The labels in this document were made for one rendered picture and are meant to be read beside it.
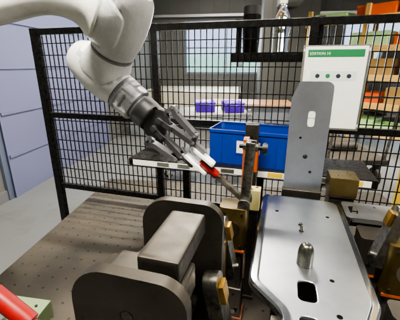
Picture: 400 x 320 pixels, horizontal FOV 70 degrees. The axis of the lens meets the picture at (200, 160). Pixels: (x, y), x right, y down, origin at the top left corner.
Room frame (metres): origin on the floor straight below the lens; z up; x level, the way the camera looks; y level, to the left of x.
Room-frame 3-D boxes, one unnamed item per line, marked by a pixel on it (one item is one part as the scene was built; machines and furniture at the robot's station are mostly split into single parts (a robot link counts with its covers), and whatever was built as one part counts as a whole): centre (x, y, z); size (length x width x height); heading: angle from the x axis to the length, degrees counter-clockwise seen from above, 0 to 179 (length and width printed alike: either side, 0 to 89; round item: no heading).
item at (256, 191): (0.72, -0.15, 0.88); 0.04 x 0.04 x 0.37; 74
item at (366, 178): (1.08, -0.17, 1.02); 0.90 x 0.22 x 0.03; 74
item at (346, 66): (1.11, -0.49, 1.30); 0.23 x 0.02 x 0.31; 74
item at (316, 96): (0.86, -0.33, 1.17); 0.12 x 0.01 x 0.34; 74
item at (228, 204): (0.66, -0.07, 0.87); 0.10 x 0.07 x 0.35; 74
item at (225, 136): (1.07, -0.20, 1.10); 0.30 x 0.17 x 0.13; 69
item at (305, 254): (0.49, -0.21, 1.02); 0.03 x 0.03 x 0.07
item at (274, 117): (5.27, -0.92, 0.38); 1.42 x 0.73 x 0.76; 82
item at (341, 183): (0.84, -0.45, 0.88); 0.08 x 0.08 x 0.36; 74
